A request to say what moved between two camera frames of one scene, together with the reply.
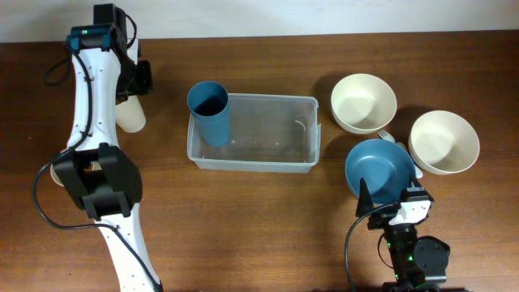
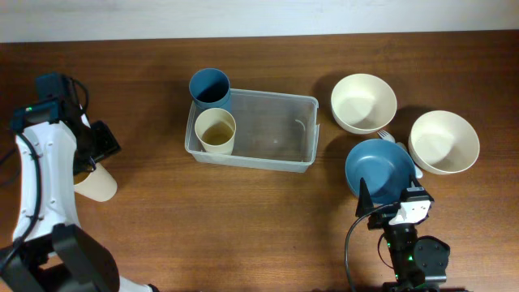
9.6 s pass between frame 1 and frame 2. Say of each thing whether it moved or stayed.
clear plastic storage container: stayed
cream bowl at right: stayed
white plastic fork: stayed
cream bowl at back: stayed
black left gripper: moved
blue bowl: stayed
